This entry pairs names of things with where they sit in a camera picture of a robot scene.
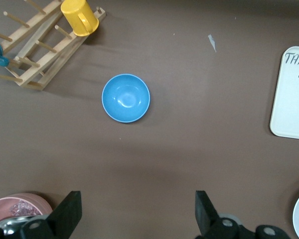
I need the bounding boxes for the cream bear print tray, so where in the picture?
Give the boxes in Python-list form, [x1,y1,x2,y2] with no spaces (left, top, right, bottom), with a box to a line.
[269,46,299,140]

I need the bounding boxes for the clear ice cubes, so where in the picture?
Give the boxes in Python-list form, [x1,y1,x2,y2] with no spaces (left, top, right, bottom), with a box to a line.
[10,199,42,217]

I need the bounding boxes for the yellow mug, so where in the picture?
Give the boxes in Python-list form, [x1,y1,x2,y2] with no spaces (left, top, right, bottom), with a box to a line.
[60,0,100,37]

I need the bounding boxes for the pink bowl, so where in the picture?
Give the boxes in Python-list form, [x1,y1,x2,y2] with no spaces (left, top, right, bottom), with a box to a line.
[0,193,53,229]

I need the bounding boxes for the metal ladle spoon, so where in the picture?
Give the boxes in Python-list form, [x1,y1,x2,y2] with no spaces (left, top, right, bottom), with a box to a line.
[0,216,48,236]

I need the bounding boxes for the grey tape scrap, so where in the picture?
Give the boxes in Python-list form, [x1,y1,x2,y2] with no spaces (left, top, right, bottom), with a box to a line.
[208,34,218,53]

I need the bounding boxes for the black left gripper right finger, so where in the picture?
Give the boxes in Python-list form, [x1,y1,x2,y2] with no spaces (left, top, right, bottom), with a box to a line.
[195,190,255,239]

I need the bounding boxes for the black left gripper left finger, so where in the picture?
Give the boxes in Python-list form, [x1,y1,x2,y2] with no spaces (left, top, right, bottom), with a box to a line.
[20,191,82,239]

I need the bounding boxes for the wooden peg mug rack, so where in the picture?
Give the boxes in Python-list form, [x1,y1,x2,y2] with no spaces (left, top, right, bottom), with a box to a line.
[0,0,107,91]

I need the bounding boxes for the blue bowl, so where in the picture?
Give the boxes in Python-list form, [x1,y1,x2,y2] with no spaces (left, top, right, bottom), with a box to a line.
[101,73,151,123]

